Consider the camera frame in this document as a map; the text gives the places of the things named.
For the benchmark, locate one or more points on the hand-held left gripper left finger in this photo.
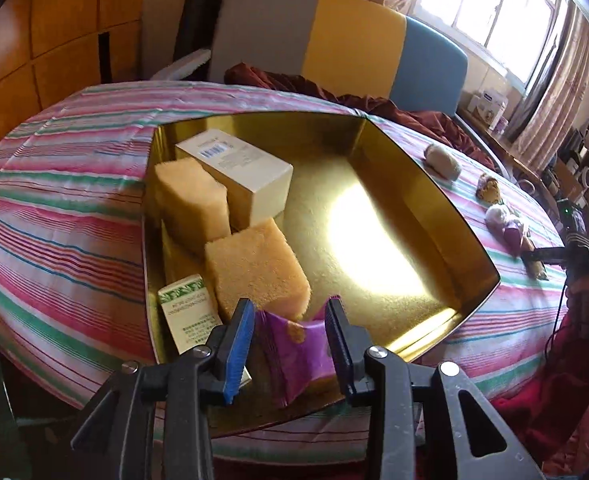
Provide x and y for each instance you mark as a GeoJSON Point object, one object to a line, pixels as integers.
{"type": "Point", "coordinates": [237, 355]}

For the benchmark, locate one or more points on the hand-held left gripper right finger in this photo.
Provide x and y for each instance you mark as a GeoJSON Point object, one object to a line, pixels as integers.
{"type": "Point", "coordinates": [342, 355]}

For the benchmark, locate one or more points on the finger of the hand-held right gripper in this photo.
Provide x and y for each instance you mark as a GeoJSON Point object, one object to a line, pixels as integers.
{"type": "Point", "coordinates": [544, 255]}

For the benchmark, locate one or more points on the tan snack packet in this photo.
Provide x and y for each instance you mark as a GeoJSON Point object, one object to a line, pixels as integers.
{"type": "Point", "coordinates": [536, 270]}

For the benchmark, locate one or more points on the purple snack packet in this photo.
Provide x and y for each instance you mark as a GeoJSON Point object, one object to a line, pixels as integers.
{"type": "Point", "coordinates": [511, 234]}
{"type": "Point", "coordinates": [294, 355]}

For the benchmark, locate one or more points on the green white small box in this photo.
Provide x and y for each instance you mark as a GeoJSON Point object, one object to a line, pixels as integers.
{"type": "Point", "coordinates": [189, 315]}

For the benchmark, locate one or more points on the yellow snack packet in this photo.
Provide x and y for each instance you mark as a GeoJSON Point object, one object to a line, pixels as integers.
{"type": "Point", "coordinates": [489, 190]}

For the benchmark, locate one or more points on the yellow sponge block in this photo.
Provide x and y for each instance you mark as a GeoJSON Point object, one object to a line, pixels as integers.
{"type": "Point", "coordinates": [254, 265]}
{"type": "Point", "coordinates": [189, 200]}

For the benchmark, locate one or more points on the gold metal tin box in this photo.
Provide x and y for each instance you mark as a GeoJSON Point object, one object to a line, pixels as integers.
{"type": "Point", "coordinates": [374, 240]}

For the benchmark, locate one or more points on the beige cardboard box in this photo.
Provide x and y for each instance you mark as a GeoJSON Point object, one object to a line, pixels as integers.
{"type": "Point", "coordinates": [254, 180]}

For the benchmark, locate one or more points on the black speaker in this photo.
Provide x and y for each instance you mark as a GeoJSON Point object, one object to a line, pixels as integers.
{"type": "Point", "coordinates": [588, 170]}

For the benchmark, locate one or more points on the wooden side table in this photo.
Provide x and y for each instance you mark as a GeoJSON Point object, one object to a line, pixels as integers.
{"type": "Point", "coordinates": [519, 157]}

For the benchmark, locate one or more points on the small lilac container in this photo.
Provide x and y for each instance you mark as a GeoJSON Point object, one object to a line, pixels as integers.
{"type": "Point", "coordinates": [500, 124]}

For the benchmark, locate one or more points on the white printed carton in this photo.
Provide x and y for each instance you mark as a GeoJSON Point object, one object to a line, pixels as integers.
{"type": "Point", "coordinates": [486, 106]}

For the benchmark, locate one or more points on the dark red blanket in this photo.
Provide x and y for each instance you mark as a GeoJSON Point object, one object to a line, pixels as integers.
{"type": "Point", "coordinates": [424, 120]}

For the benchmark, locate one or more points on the striped pink green tablecloth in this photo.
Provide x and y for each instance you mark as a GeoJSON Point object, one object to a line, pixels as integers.
{"type": "Point", "coordinates": [64, 210]}

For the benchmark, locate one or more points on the bright window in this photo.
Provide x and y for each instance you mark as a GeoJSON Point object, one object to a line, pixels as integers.
{"type": "Point", "coordinates": [489, 10]}

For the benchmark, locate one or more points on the grey yellow blue chair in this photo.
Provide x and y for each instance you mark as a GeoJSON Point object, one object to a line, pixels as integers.
{"type": "Point", "coordinates": [354, 45]}

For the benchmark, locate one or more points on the black rolled mat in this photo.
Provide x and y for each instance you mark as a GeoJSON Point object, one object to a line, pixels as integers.
{"type": "Point", "coordinates": [199, 15]}

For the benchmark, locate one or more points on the wooden wardrobe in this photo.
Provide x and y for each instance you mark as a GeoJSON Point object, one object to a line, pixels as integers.
{"type": "Point", "coordinates": [49, 25]}

